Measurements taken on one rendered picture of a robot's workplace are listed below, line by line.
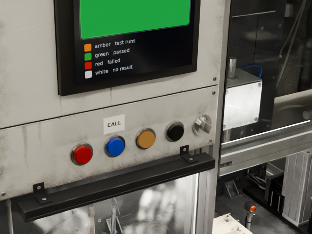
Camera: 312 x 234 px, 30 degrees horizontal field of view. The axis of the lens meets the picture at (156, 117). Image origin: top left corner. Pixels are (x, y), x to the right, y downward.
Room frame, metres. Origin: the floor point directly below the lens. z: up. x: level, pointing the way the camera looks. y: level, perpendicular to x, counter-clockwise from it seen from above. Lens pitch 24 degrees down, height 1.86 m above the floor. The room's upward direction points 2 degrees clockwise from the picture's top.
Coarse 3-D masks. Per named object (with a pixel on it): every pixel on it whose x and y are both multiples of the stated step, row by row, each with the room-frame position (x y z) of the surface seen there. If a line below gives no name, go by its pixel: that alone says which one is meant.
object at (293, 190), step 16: (288, 160) 1.43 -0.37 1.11; (304, 160) 1.38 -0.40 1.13; (272, 176) 1.52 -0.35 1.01; (288, 176) 1.42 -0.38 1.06; (304, 176) 1.38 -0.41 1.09; (256, 192) 1.55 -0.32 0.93; (272, 192) 1.47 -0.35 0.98; (288, 192) 1.42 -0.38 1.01; (304, 192) 1.38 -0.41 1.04; (272, 208) 1.46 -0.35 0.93; (288, 208) 1.41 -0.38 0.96; (304, 208) 1.38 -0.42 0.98; (288, 224) 1.40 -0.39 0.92; (304, 224) 1.39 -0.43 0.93
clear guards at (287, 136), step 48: (240, 0) 1.02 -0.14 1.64; (288, 0) 1.08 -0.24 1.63; (240, 48) 1.02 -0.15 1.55; (288, 48) 1.08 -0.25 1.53; (240, 96) 1.03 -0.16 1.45; (288, 96) 1.09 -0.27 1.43; (240, 144) 1.03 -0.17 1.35; (288, 144) 1.10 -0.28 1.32; (48, 192) 0.82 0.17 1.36; (144, 192) 0.92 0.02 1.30; (192, 192) 0.98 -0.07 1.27
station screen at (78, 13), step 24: (192, 0) 0.92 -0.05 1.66; (192, 24) 0.92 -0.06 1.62; (96, 48) 0.83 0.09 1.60; (120, 48) 0.86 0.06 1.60; (144, 48) 0.88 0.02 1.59; (168, 48) 0.90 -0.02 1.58; (192, 48) 0.93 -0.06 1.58; (96, 72) 0.83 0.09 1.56; (120, 72) 0.86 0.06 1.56; (144, 72) 0.88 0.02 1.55
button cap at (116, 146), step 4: (112, 140) 0.87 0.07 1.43; (116, 140) 0.87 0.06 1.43; (120, 140) 0.87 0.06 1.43; (108, 144) 0.86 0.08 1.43; (112, 144) 0.86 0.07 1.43; (116, 144) 0.87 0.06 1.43; (120, 144) 0.87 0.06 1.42; (108, 148) 0.86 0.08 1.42; (112, 148) 0.86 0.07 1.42; (116, 148) 0.87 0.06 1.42; (120, 148) 0.87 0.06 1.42; (112, 152) 0.86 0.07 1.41; (116, 152) 0.87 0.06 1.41; (120, 152) 0.87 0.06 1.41
